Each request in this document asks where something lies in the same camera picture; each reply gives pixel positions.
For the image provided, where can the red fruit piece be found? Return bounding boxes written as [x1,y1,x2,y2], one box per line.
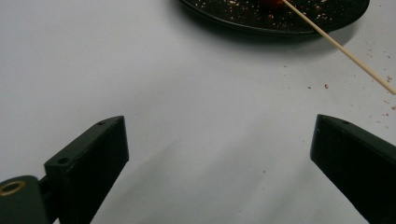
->
[261,0,286,8]

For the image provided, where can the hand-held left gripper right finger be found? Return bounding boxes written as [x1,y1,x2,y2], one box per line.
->
[310,114,396,224]

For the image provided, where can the round black plate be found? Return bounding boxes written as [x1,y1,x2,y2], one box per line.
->
[177,0,371,36]

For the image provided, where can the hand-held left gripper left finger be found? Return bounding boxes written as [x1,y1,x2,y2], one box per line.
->
[44,116,130,224]

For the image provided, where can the wooden skewer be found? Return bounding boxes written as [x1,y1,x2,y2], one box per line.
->
[281,0,396,96]

